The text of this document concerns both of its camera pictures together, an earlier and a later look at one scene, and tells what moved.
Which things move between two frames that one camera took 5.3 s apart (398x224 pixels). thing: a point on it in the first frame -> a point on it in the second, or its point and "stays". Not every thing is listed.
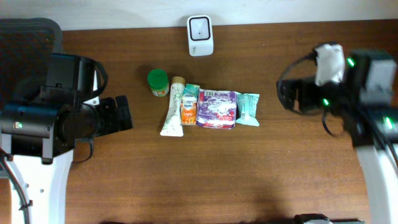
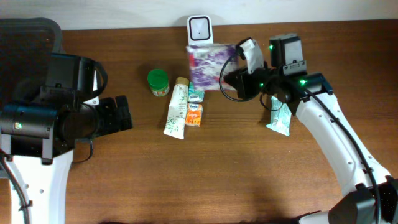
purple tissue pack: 216,109 -> 209,63
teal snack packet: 247,109 -> 280,118
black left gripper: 113,119 stays
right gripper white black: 301,86 -> 240,83
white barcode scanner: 200,35 stays
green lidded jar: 158,82 stays
